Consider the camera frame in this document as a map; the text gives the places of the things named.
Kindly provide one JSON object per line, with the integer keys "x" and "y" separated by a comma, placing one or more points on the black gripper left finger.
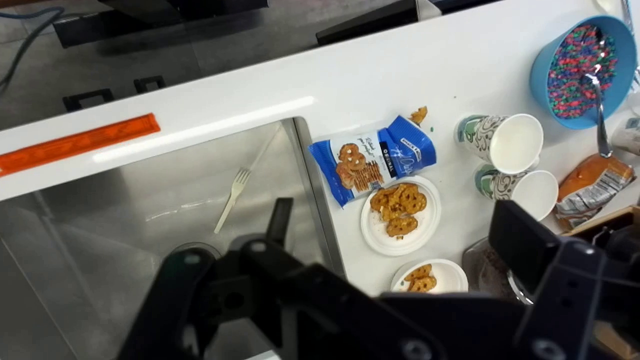
{"x": 181, "y": 292}

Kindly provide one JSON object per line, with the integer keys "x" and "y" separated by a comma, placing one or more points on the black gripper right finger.
{"x": 567, "y": 287}

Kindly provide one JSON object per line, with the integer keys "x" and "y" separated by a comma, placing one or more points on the dark container shiny rim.
{"x": 481, "y": 271}

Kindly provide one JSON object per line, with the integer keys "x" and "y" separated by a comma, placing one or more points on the patterned paper cup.
{"x": 517, "y": 142}
{"x": 537, "y": 194}

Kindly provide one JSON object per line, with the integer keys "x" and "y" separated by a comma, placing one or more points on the stainless steel sink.
{"x": 132, "y": 201}

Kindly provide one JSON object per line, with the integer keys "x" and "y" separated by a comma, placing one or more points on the white plastic fork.
{"x": 230, "y": 201}

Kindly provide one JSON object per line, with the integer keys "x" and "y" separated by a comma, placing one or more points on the orange snack bag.
{"x": 591, "y": 182}

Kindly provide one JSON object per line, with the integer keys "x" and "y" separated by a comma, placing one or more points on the small white bowl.
{"x": 450, "y": 275}

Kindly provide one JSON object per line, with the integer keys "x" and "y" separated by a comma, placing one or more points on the small pretzel pile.
{"x": 421, "y": 278}

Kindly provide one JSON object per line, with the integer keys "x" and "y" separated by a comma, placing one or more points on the metal spoon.
{"x": 602, "y": 130}

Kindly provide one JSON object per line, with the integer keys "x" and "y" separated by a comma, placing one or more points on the white plate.
{"x": 380, "y": 237}

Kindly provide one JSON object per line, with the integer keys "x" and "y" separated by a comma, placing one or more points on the blue pretzel bag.
{"x": 408, "y": 148}

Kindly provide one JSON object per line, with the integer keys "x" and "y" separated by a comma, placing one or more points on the blue bowl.
{"x": 540, "y": 67}

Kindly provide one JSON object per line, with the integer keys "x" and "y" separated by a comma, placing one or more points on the loose pretzel piece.
{"x": 418, "y": 114}

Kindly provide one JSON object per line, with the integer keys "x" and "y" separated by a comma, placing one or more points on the colourful beads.
{"x": 573, "y": 61}

